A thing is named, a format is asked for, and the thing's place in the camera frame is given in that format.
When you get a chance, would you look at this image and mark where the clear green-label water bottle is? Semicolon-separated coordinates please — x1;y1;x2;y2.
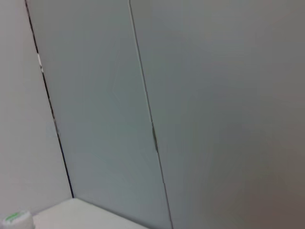
0;209;34;229

